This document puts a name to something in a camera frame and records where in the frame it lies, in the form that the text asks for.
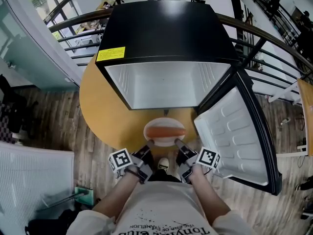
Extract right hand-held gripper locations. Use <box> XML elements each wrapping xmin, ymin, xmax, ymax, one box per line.
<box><xmin>174</xmin><ymin>138</ymin><xmax>221</xmax><ymax>184</ymax></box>

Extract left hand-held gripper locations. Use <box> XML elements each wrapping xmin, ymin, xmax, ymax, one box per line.
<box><xmin>108</xmin><ymin>140</ymin><xmax>155</xmax><ymax>185</ymax></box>

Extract orange sausage food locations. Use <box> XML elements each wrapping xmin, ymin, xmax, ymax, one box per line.
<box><xmin>146</xmin><ymin>127</ymin><xmax>186</xmax><ymax>139</ymax></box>

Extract white plate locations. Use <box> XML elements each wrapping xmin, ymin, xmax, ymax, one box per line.
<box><xmin>143</xmin><ymin>117</ymin><xmax>186</xmax><ymax>147</ymax></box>

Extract black mini fridge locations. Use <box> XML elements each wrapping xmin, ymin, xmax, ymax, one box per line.
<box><xmin>94</xmin><ymin>0</ymin><xmax>283</xmax><ymax>196</ymax></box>

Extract person's right forearm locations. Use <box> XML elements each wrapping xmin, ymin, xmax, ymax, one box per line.
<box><xmin>189</xmin><ymin>167</ymin><xmax>232</xmax><ymax>220</ymax></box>

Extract person's left forearm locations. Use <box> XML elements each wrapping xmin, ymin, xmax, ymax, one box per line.
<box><xmin>93</xmin><ymin>171</ymin><xmax>139</xmax><ymax>220</ymax></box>

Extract person's white shoe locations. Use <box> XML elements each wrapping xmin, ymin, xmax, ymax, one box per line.
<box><xmin>158</xmin><ymin>157</ymin><xmax>170</xmax><ymax>172</ymax></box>

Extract person's black trousers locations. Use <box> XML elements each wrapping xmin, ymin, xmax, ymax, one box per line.
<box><xmin>147</xmin><ymin>169</ymin><xmax>182</xmax><ymax>184</ymax></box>

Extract person's white printed shirt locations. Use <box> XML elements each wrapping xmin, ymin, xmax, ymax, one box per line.
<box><xmin>66</xmin><ymin>181</ymin><xmax>255</xmax><ymax>235</ymax></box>

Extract green box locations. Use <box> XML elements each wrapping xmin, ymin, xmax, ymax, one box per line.
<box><xmin>74</xmin><ymin>186</ymin><xmax>95</xmax><ymax>207</ymax></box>

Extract metal rod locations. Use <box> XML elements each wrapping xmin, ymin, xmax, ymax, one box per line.
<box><xmin>36</xmin><ymin>191</ymin><xmax>87</xmax><ymax>212</ymax></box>

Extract white mesh panel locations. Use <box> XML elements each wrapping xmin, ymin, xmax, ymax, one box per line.
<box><xmin>0</xmin><ymin>141</ymin><xmax>75</xmax><ymax>216</ymax></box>

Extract dark metal railing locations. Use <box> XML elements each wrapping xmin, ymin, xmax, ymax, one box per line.
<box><xmin>48</xmin><ymin>7</ymin><xmax>313</xmax><ymax>103</ymax></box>

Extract wooden side table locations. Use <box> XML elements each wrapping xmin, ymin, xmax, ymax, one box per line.
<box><xmin>296</xmin><ymin>78</ymin><xmax>313</xmax><ymax>157</ymax></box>

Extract dark shoe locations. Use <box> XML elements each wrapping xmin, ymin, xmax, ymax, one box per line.
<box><xmin>294</xmin><ymin>175</ymin><xmax>313</xmax><ymax>192</ymax></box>

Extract black office chair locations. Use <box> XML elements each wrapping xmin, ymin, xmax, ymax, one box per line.
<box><xmin>0</xmin><ymin>74</ymin><xmax>39</xmax><ymax>142</ymax></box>

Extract dark wrist bracelet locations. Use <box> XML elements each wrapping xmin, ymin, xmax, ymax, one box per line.
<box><xmin>123</xmin><ymin>167</ymin><xmax>139</xmax><ymax>179</ymax></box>

